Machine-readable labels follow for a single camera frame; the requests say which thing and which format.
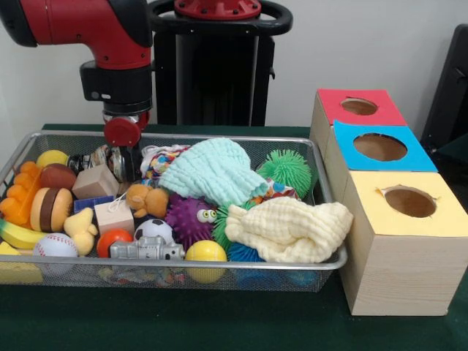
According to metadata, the wooden box with three holes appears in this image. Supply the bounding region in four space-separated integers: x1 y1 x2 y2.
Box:
309 88 468 317

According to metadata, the purple block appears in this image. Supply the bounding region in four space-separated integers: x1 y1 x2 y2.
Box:
73 195 116 214

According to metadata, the yellow block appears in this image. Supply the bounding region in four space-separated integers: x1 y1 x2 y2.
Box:
0 243 45 286

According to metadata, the mint green cloth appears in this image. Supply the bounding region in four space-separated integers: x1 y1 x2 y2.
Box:
160 137 270 208

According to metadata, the clear mesh bin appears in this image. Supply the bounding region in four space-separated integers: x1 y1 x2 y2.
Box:
0 130 349 293

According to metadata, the small wooden block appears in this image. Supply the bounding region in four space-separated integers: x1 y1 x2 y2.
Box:
94 197 136 236

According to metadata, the purple fuzzy toy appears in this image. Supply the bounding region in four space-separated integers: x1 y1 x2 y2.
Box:
164 195 219 251

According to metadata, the toy hamburger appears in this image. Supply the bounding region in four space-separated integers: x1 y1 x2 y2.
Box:
29 187 74 233

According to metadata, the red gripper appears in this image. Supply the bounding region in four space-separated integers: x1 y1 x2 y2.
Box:
103 111 151 182

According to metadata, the small soccer ball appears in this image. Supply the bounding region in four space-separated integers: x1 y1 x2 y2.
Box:
135 219 175 246

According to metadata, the white baseball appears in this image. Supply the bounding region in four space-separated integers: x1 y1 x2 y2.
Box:
32 233 79 279

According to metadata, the small yellow ball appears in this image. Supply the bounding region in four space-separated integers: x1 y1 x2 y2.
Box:
36 149 70 169

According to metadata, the small red ball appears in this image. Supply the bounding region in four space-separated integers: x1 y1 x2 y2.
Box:
97 229 134 258

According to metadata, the white multicoloured printed packet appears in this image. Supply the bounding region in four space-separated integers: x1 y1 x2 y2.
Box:
140 144 189 185

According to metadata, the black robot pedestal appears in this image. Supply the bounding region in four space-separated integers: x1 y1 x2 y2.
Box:
146 0 294 127

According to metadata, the blue spiky ball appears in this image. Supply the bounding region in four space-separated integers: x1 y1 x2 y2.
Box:
227 243 265 264

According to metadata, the silver robot toy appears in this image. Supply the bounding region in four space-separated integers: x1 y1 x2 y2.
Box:
110 236 186 262

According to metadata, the yellow toy banana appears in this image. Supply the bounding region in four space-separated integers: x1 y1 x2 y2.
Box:
0 219 48 250

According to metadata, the orange spiky toy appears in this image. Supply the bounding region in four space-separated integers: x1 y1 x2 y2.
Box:
0 161 42 227

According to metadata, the yellow duck toy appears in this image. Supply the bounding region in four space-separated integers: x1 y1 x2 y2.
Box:
63 207 99 256

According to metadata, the orange plush toy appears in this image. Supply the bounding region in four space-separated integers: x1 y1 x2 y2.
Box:
125 183 170 219

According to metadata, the green fuzzy toy with eyes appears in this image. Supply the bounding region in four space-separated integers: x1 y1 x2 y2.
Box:
256 149 313 200

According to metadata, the black chair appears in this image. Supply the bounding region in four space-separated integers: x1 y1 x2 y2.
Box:
420 24 468 184

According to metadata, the crushed silver can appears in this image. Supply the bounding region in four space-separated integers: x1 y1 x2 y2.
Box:
68 144 112 175

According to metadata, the multicoloured toy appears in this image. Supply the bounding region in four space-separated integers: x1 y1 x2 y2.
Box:
252 179 301 204

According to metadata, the pale yellow cloth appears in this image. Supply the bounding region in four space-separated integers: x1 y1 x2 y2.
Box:
224 195 354 264

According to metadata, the small green spiky toy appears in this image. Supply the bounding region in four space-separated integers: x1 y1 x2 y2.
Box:
212 203 253 251

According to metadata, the brown toy football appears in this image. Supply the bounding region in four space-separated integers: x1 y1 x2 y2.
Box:
39 163 78 192

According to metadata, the tan wooden cube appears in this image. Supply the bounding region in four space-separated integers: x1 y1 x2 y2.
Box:
72 165 120 200

